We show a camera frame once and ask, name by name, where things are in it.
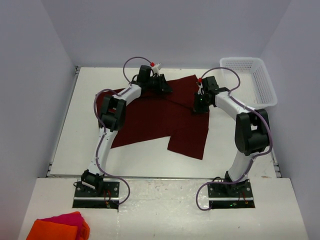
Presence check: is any pink folded t-shirt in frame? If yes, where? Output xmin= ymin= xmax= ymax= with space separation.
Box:
xmin=41 ymin=211 xmax=84 ymax=227

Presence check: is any orange folded t-shirt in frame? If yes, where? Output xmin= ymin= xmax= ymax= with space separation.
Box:
xmin=26 ymin=218 xmax=90 ymax=240

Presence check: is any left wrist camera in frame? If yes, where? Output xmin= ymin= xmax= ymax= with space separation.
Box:
xmin=150 ymin=62 xmax=162 ymax=76

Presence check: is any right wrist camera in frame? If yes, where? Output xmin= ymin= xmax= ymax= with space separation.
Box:
xmin=196 ymin=77 xmax=203 ymax=95

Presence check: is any dark red t-shirt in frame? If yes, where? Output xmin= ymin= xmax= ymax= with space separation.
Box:
xmin=112 ymin=75 xmax=210 ymax=160

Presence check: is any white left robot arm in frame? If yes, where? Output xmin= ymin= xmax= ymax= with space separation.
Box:
xmin=81 ymin=62 xmax=173 ymax=197

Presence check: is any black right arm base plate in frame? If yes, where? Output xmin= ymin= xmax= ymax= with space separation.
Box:
xmin=207 ymin=177 xmax=255 ymax=210

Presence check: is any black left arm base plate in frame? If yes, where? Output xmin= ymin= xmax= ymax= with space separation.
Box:
xmin=72 ymin=181 xmax=120 ymax=210

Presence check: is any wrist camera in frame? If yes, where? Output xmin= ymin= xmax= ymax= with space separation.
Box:
xmin=196 ymin=77 xmax=203 ymax=95
xmin=150 ymin=62 xmax=162 ymax=76

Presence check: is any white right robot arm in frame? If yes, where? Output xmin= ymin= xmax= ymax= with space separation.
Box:
xmin=193 ymin=76 xmax=272 ymax=197

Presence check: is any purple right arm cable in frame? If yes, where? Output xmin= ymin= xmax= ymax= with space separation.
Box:
xmin=196 ymin=67 xmax=273 ymax=213

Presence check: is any white plastic basket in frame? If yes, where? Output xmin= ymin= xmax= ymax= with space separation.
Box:
xmin=219 ymin=57 xmax=278 ymax=109

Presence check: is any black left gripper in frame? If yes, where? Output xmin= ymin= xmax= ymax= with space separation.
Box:
xmin=145 ymin=74 xmax=172 ymax=94

